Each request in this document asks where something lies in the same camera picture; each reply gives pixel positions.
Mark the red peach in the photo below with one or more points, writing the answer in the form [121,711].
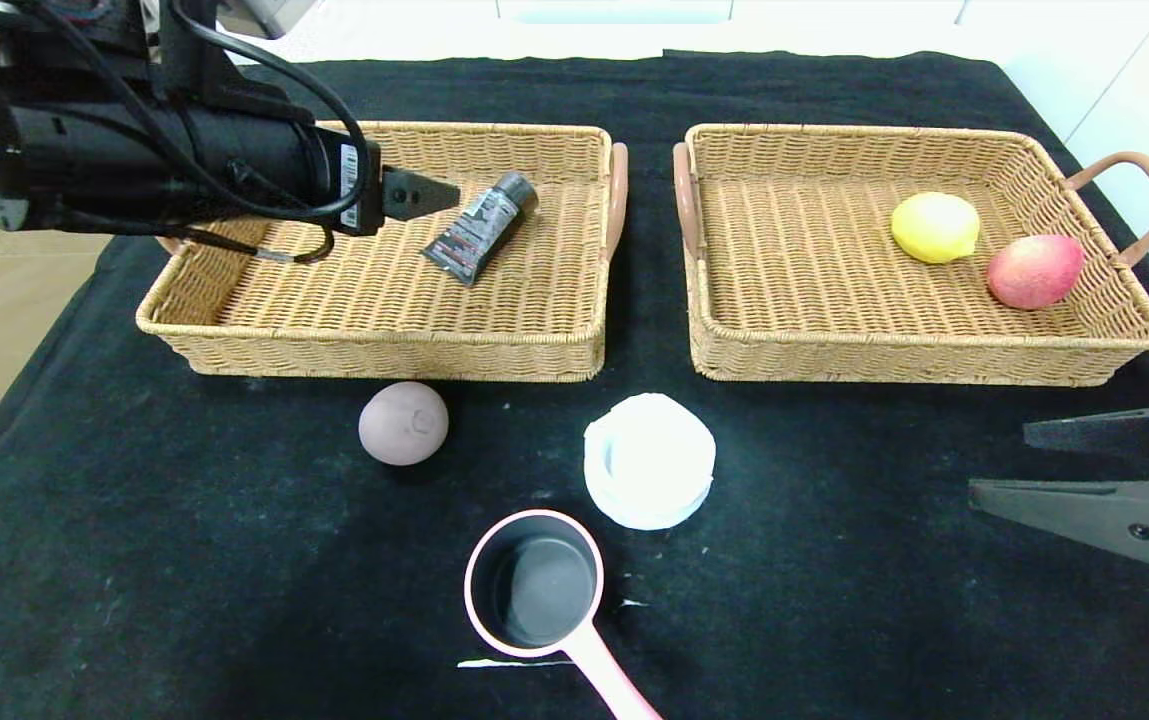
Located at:
[1034,272]

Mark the black tablecloth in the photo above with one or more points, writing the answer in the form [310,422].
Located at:
[834,620]

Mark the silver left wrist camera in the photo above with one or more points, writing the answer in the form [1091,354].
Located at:
[279,15]

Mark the black tube with printed label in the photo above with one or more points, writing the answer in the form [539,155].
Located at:
[479,230]

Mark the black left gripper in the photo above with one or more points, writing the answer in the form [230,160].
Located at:
[358,187]

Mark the long white paper sliver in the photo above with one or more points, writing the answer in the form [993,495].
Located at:
[514,662]

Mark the small white paper scrap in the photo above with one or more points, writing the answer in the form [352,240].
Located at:
[634,603]

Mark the yellow lemon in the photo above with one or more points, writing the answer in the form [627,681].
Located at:
[934,228]

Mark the large wicker basket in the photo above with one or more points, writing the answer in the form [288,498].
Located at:
[384,300]

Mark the pale purple egg-shaped ball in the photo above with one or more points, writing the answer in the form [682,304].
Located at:
[399,425]

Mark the pink saucepan with dark inside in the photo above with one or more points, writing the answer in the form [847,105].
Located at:
[534,580]

